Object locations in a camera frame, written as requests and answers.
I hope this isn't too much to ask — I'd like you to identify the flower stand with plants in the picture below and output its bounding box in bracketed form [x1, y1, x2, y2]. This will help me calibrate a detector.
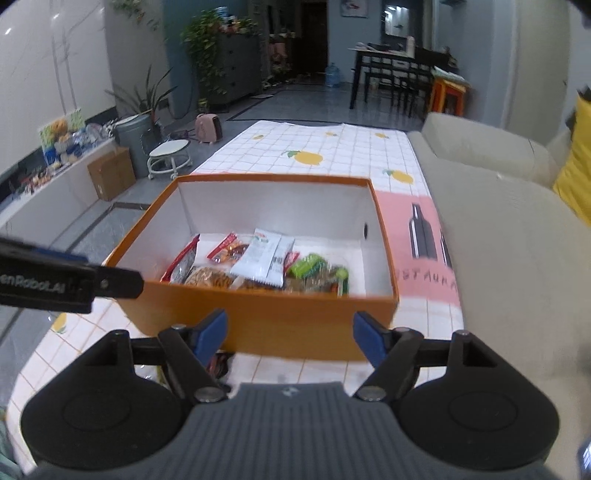
[265, 28, 296, 88]

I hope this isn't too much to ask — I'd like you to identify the clear braised meat packet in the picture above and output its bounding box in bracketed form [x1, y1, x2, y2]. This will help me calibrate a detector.
[206, 232, 252, 266]

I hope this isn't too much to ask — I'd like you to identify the black dining chair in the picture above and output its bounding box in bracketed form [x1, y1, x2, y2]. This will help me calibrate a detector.
[390, 46, 451, 112]

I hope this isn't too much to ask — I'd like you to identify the brown biscuit packet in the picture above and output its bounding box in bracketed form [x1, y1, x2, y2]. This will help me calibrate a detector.
[184, 265, 245, 291]

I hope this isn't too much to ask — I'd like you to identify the white round stool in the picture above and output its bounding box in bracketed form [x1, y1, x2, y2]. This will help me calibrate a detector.
[148, 140, 194, 181]

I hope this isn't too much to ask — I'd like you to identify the grey trash bin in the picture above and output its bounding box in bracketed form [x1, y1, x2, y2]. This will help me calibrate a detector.
[115, 114, 162, 174]

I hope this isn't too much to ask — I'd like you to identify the white low cabinet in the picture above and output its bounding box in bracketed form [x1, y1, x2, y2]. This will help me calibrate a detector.
[0, 138, 116, 241]

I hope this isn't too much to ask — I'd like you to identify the lemon print tablecloth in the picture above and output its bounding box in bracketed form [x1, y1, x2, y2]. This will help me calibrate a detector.
[11, 120, 462, 462]

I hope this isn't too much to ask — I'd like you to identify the dark dining table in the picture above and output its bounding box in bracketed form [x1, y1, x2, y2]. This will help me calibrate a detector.
[348, 41, 458, 112]

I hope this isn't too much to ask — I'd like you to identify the trailing green plant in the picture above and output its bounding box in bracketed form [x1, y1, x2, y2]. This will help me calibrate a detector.
[180, 9, 241, 107]

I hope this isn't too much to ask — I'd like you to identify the beige sofa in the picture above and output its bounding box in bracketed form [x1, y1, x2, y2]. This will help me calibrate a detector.
[409, 112, 591, 480]

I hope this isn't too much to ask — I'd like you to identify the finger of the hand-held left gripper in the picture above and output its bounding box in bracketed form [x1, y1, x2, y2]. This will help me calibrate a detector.
[0, 237, 89, 266]
[90, 265, 145, 302]

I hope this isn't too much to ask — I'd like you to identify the dark snack packet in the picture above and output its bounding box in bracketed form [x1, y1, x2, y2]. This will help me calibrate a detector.
[206, 352, 234, 392]

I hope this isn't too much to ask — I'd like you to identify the orange cardboard box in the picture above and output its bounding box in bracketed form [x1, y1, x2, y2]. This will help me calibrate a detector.
[104, 173, 400, 363]

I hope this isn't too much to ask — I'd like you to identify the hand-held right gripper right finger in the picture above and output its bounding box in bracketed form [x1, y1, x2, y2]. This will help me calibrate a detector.
[353, 311, 497, 401]

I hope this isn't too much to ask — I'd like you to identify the orange stool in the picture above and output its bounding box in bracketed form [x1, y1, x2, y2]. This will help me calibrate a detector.
[431, 76, 469, 116]

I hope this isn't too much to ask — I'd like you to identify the colourful picture board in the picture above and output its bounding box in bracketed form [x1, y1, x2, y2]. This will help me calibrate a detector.
[39, 108, 88, 167]

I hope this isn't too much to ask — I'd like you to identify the hanging vine plant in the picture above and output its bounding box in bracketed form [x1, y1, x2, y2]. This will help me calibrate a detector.
[111, 0, 162, 28]

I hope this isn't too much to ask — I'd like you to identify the pink space heater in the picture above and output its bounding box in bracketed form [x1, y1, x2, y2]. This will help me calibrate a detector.
[195, 113, 223, 145]

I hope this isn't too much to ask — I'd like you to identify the green raisin packet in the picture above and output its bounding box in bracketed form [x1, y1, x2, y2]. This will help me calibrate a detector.
[284, 253, 335, 294]

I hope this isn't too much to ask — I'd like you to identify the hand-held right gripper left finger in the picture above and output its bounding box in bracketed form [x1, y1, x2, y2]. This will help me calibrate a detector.
[88, 308, 229, 403]

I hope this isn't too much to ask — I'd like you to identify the yellow cushion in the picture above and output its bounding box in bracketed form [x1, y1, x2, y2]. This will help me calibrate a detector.
[551, 95, 591, 215]

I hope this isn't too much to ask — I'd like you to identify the grey dresser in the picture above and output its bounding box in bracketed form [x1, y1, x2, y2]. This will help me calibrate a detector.
[210, 32, 264, 112]

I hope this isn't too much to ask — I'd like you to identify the spiky potted plant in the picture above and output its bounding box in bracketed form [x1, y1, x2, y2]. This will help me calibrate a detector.
[106, 65, 176, 125]

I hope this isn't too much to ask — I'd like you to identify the red cartoon snack packet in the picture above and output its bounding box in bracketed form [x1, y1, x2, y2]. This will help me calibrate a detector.
[159, 233, 201, 283]

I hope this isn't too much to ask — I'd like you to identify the brown cardboard box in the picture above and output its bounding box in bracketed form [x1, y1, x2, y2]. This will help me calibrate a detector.
[87, 147, 137, 201]

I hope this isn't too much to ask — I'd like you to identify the white snack packet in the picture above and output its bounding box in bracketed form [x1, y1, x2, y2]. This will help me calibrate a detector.
[229, 228, 296, 289]

